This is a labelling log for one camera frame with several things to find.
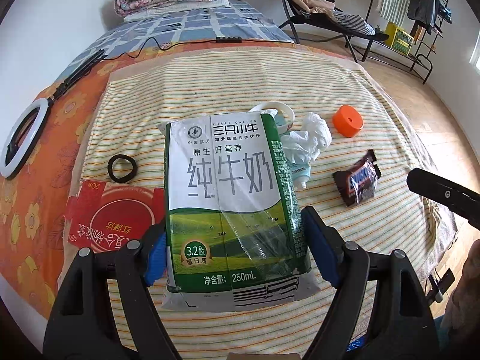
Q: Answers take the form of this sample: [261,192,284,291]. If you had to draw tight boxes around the blue checkered bedsheet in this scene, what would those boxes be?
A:
[59,0,291,79]

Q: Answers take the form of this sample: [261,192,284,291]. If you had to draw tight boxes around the brown snickers wrapper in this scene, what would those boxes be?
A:
[332,149,382,207]

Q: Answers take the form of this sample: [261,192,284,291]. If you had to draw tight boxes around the black ring light stand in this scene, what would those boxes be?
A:
[47,49,105,104]

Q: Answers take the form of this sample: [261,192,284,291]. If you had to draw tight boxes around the small white tissue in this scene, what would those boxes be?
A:
[281,112,333,164]

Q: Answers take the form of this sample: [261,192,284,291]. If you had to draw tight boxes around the green white milk carton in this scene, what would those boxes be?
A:
[161,111,320,313]

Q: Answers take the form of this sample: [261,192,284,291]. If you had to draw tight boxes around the black cable with remote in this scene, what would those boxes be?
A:
[102,35,294,61]

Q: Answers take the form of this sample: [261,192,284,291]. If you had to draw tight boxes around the black clothes rack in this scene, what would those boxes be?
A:
[362,0,452,84]

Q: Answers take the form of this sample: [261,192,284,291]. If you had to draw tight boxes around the orange floral bedsheet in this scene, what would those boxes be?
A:
[0,39,339,320]

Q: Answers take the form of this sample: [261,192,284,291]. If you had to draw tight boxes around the black folding chair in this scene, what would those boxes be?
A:
[279,0,389,59]

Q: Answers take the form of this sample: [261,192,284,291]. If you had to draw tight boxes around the striped yellow towel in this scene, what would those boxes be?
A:
[59,46,461,360]

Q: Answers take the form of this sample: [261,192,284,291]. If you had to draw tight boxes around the striped garment on chair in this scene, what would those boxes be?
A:
[333,9,376,36]

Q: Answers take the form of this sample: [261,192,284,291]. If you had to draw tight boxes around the light blue cream tube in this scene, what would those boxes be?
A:
[287,162,311,190]

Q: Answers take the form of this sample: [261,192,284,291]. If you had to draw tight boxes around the pink clothes on chair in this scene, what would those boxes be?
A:
[290,0,335,18]

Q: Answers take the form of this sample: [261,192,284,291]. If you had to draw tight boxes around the orange plastic cap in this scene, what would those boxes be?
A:
[332,105,364,137]

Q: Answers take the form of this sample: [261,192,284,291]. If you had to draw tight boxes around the dark hanging jacket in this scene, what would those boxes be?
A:
[407,0,452,34]

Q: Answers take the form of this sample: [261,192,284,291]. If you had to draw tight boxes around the red cigarette pack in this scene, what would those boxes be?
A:
[65,180,165,253]

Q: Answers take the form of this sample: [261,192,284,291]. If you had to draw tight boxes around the white ring light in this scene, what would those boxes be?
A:
[1,97,53,180]

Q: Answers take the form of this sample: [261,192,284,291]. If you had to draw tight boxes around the yellow crate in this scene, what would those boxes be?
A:
[384,22,414,56]

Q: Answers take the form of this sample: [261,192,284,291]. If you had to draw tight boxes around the black hair tie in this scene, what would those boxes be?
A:
[106,154,139,184]

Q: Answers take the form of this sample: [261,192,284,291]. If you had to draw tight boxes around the white tape ring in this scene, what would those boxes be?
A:
[250,101,296,136]

